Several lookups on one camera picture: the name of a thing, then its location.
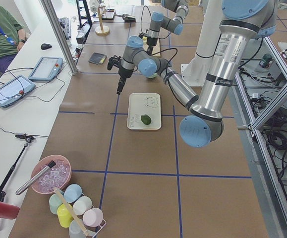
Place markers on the blue teach pendant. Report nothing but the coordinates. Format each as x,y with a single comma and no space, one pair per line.
14,90
46,69

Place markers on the person in green shirt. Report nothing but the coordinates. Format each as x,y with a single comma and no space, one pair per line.
12,38

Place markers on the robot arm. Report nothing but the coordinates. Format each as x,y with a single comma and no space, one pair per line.
241,21
158,21

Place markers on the blue teach pendant far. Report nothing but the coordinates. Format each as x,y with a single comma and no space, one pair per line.
46,69

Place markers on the wooden mug tree stand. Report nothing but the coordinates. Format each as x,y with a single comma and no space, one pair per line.
101,30

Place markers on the black computer mouse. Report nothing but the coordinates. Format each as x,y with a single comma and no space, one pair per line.
45,46

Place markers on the dark tray with glasses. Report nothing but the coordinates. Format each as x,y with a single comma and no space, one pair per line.
108,14

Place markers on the yellow sponge cloth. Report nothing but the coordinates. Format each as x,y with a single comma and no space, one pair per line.
103,59

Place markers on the white cup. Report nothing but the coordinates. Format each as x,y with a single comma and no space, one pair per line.
81,205

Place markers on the black selfie stick tripod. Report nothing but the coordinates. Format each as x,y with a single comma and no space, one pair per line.
28,139

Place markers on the grey cup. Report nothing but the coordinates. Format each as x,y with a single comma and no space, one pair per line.
75,231

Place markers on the blue cup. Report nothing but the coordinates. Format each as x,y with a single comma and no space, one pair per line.
72,193

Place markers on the yellow cup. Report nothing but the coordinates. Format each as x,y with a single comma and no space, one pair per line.
64,216

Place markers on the aluminium frame post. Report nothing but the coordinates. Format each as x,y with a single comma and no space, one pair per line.
52,16

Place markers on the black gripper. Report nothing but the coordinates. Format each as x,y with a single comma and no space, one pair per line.
151,41
124,73

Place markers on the pink bowl with ice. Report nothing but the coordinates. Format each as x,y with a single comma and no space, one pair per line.
57,177

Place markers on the green cup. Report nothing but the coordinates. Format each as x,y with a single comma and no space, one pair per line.
54,203

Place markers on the wooden cutting board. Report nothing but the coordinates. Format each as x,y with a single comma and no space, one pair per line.
159,48

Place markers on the light green bowl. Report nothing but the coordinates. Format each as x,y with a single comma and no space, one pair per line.
152,76

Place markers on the steel scoop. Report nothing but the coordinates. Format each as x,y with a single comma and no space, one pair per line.
126,17

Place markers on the white bear tray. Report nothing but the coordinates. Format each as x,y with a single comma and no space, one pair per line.
144,111

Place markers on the grey folded cloth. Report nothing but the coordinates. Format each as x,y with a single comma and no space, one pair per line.
95,58

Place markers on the blue teach pendant near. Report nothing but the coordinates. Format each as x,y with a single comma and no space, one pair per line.
14,90

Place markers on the pink cup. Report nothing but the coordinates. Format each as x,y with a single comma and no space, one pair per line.
93,217

